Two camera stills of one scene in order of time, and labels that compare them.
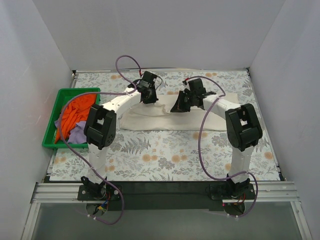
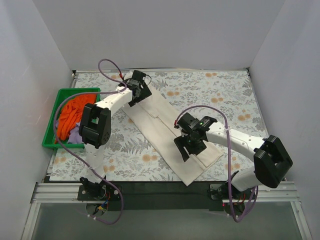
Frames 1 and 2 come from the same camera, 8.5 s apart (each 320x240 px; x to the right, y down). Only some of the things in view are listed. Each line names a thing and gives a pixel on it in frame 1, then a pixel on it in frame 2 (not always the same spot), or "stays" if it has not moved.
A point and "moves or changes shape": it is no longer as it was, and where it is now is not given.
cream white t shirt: x=158 y=116 moves or changes shape
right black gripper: x=186 y=99 -> x=188 y=147
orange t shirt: x=76 y=110 stays
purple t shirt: x=78 y=134 stays
